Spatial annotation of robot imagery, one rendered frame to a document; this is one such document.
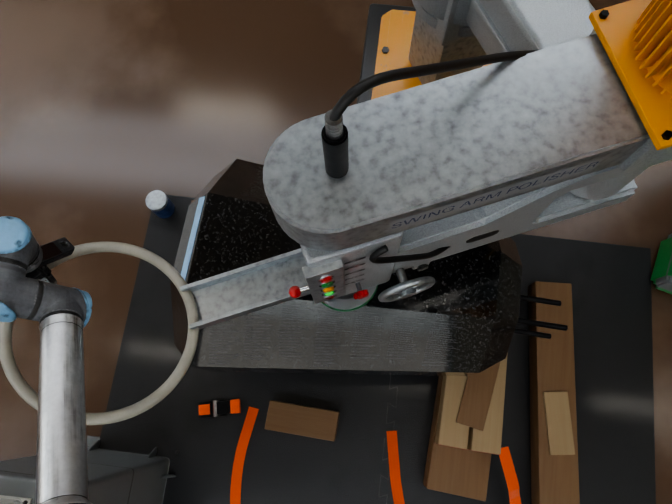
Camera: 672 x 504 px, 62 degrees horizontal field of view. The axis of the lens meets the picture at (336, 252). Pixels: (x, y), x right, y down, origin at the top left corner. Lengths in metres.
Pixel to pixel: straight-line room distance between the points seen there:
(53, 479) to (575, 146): 1.07
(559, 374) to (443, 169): 1.74
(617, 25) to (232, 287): 1.10
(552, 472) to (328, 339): 1.17
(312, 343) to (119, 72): 2.00
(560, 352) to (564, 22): 1.54
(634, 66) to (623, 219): 1.92
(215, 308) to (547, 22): 1.11
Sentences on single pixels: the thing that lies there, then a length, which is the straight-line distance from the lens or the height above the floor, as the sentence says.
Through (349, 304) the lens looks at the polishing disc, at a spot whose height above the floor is 0.87.
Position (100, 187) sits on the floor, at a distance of 3.05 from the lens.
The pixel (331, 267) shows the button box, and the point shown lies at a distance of 1.09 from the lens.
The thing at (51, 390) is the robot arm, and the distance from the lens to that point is 1.26.
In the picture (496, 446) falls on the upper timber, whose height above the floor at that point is 0.25.
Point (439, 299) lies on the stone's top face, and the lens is 1.80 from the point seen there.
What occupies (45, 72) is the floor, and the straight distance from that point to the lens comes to 3.50.
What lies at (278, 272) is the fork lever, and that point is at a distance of 1.58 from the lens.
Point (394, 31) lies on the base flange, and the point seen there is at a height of 0.78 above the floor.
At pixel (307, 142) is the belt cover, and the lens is 0.99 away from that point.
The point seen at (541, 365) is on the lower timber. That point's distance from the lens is 2.58.
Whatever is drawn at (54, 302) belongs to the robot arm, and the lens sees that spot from 1.39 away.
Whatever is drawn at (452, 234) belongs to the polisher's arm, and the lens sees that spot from 1.27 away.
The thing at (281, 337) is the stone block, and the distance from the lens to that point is 1.89.
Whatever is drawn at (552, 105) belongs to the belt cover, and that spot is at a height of 1.69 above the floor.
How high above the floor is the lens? 2.57
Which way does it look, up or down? 75 degrees down
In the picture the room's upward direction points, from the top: 6 degrees counter-clockwise
